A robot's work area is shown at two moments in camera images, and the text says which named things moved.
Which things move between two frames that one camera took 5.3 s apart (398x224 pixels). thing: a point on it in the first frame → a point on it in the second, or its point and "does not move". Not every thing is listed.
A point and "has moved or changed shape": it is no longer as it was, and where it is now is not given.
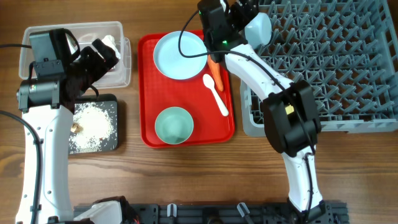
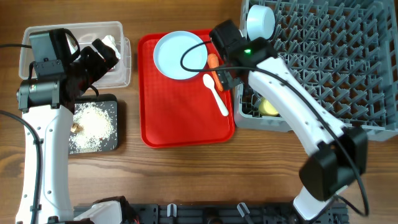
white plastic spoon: (209, 82) does not move
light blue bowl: (258, 31) has moved or changed shape
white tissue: (109, 40) does not move
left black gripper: (88, 55) does not move
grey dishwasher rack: (346, 50) does not move
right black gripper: (241, 14) → (226, 78)
